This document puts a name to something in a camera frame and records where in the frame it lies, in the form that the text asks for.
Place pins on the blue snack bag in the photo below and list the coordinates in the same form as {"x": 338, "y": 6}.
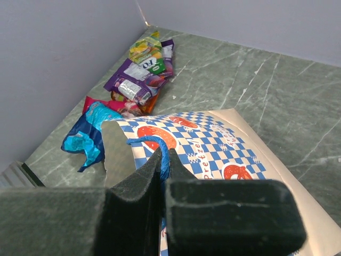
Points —
{"x": 85, "y": 137}

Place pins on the pink chips bag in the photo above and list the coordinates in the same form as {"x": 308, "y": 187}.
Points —
{"x": 125, "y": 108}

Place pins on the yellow green candy bag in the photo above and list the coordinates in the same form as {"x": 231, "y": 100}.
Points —
{"x": 147, "y": 52}

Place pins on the checkered paper bag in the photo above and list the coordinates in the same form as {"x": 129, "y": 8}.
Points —
{"x": 216, "y": 144}

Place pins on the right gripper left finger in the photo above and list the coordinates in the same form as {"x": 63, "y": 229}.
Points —
{"x": 131, "y": 218}

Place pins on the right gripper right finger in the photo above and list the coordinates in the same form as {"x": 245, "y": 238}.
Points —
{"x": 229, "y": 217}

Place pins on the purple snack packet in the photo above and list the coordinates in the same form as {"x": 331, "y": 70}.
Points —
{"x": 167, "y": 51}
{"x": 135, "y": 83}

